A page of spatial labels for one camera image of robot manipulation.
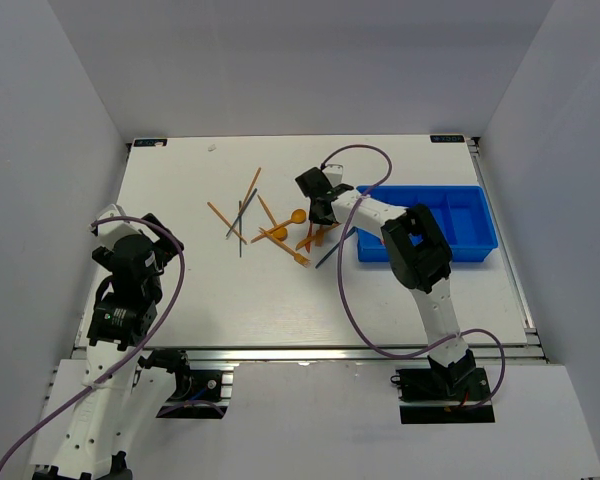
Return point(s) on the yellow plastic spoon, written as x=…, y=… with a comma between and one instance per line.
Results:
x=297, y=217
x=272, y=220

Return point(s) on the blue chopstick upright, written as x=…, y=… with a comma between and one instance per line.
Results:
x=240, y=228

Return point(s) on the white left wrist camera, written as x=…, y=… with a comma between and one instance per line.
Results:
x=109, y=233

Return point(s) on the black label right corner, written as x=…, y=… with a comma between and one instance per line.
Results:
x=447, y=138

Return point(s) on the blue divided plastic bin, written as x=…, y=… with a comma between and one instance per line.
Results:
x=461, y=212

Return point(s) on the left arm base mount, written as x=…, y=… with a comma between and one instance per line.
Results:
x=197, y=393

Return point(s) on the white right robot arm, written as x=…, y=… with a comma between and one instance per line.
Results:
x=419, y=257

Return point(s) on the yellow chopstick upper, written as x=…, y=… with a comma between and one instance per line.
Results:
x=251, y=188

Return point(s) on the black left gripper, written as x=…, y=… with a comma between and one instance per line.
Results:
x=167, y=246

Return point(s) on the blue chopstick slanted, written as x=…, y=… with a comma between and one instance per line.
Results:
x=235, y=222

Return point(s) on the yellow chopstick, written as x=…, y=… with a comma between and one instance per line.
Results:
x=225, y=221
x=251, y=188

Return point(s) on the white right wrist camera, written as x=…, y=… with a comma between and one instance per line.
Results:
x=332, y=172

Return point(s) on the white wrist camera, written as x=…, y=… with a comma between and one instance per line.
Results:
x=109, y=233
x=332, y=172

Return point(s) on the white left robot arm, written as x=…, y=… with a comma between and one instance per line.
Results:
x=124, y=389

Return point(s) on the red plastic knife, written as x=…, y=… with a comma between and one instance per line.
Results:
x=307, y=245

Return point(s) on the black label corner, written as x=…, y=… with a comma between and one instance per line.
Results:
x=150, y=142
x=447, y=138

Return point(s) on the blue plastic knife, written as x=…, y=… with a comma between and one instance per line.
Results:
x=334, y=249

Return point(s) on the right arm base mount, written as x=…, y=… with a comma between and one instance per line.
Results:
x=422, y=401

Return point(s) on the black label left corner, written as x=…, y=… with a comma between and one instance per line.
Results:
x=150, y=142

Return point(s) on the yellow chopstick left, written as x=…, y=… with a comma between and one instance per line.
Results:
x=225, y=221

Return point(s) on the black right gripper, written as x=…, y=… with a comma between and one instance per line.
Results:
x=315, y=220

